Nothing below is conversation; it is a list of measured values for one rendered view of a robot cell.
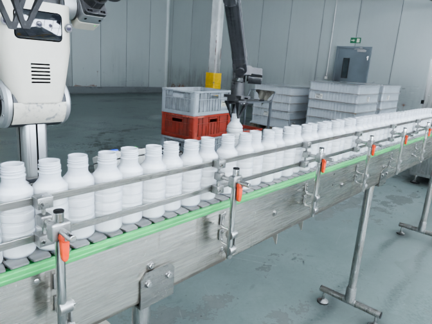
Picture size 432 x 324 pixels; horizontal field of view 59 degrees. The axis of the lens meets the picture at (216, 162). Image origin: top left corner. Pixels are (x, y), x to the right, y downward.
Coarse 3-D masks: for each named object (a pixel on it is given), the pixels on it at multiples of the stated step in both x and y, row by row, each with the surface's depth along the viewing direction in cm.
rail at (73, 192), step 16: (384, 128) 189; (144, 176) 81; (160, 176) 84; (256, 176) 113; (64, 192) 68; (80, 192) 71; (192, 192) 94; (0, 208) 60; (144, 208) 83; (80, 224) 72; (16, 240) 64; (32, 240) 66
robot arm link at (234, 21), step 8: (224, 0) 124; (232, 0) 123; (240, 0) 131; (232, 8) 130; (240, 8) 131; (232, 16) 133; (240, 16) 133; (232, 24) 136; (240, 24) 136; (232, 32) 139; (240, 32) 139; (232, 40) 143; (240, 40) 143; (232, 48) 147; (240, 48) 146; (232, 56) 150; (240, 56) 149; (232, 64) 153; (240, 64) 153
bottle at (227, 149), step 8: (224, 136) 104; (232, 136) 104; (224, 144) 104; (232, 144) 105; (216, 152) 106; (224, 152) 104; (232, 152) 104; (224, 168) 105; (232, 168) 105; (224, 192) 106
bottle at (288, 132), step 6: (288, 132) 126; (282, 138) 128; (288, 138) 126; (288, 144) 126; (288, 150) 126; (294, 150) 128; (288, 156) 127; (294, 156) 129; (288, 162) 127; (282, 174) 129; (288, 174) 129
